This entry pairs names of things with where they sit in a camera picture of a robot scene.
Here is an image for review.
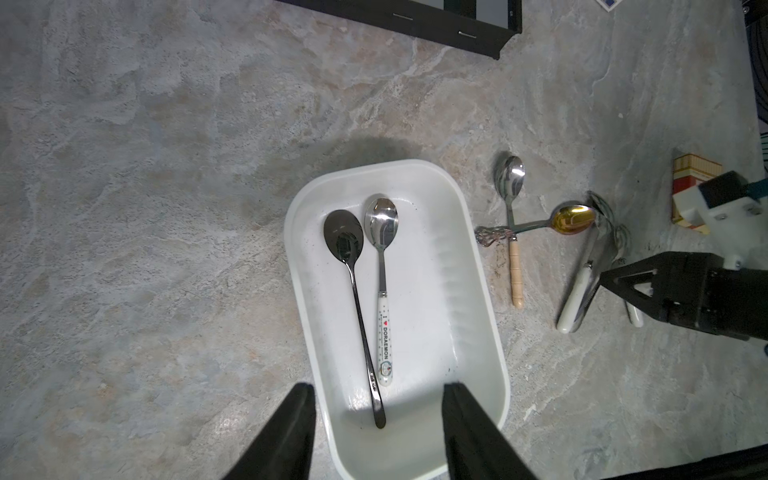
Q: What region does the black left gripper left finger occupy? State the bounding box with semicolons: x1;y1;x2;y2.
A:
224;382;316;480

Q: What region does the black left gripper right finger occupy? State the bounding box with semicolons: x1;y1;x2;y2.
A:
441;382;535;479

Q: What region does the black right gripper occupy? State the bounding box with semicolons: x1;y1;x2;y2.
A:
599;252;767;340

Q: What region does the iridescent gold spoon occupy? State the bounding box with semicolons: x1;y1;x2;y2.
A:
475;203;597;247

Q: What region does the wooden handle steel spoon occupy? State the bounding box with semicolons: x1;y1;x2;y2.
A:
494;155;525;309

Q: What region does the black spoon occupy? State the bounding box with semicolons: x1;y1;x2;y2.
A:
323;209;387;429

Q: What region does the red yellow small box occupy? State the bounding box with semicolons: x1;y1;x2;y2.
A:
671;153;723;235

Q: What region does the white rectangular storage box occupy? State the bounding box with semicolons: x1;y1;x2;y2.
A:
284;159;510;479

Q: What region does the small card box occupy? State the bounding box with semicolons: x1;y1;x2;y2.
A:
597;0;622;12

